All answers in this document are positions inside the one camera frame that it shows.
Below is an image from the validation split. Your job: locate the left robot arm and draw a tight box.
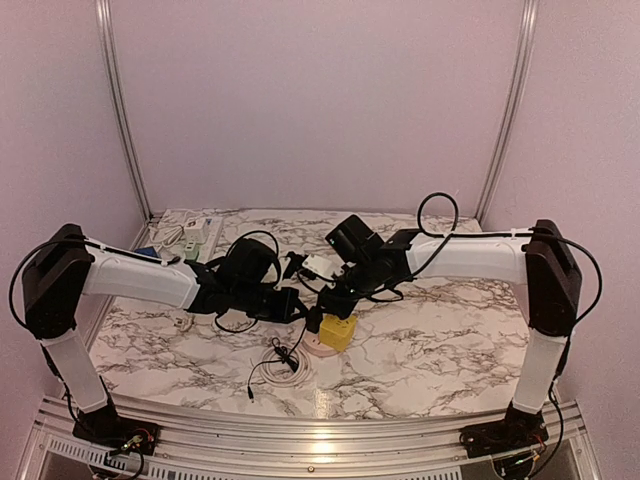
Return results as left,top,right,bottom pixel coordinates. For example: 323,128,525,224
8,224,307,445

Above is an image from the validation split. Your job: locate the pink round power strip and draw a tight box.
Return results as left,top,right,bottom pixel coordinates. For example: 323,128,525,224
258,332,339,388

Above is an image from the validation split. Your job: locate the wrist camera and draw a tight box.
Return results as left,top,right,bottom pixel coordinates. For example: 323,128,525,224
281,251,307,279
297,254,343,283

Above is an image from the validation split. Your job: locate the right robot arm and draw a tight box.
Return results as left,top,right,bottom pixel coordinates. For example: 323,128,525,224
318,215,599,448

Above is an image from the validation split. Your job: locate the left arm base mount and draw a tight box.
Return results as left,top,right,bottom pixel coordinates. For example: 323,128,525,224
67,394,160,455

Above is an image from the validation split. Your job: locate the front aluminium rail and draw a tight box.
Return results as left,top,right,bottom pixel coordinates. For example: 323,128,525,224
7,394,604,479

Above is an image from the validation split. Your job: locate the aluminium frame post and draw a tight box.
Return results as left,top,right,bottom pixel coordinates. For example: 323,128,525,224
95,0,153,223
474,0,540,225

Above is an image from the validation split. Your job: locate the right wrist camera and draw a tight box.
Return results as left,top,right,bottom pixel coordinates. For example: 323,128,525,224
297,254,343,283

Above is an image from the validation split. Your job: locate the right aluminium frame post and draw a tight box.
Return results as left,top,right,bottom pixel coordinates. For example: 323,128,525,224
474,0,540,225

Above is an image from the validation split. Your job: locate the black power adapter with cable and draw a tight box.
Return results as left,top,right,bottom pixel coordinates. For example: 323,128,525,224
246,307,323,402

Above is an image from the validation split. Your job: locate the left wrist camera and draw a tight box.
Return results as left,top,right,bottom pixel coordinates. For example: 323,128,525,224
281,251,307,279

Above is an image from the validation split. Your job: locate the white power strip cable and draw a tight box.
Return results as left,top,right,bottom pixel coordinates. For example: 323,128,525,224
152,222,186,249

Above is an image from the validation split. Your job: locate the long white power strip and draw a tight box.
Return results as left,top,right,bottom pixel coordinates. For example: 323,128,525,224
172,217,224,331

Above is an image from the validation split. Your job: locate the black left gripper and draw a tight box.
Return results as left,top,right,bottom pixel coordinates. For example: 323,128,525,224
233,282,308,326

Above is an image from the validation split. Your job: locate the blue cube socket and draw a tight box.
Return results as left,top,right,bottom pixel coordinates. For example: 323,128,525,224
135,247,159,258

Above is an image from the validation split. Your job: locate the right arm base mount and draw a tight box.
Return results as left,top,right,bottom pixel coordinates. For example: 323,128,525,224
459,401,549,458

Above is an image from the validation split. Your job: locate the white cube socket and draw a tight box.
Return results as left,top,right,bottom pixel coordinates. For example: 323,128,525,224
184,218,209,244

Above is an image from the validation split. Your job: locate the yellow cube socket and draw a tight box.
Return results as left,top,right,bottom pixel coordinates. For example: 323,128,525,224
318,314,357,352

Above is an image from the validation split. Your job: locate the left aluminium frame post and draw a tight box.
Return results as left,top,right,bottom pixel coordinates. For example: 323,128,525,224
95,0,153,223

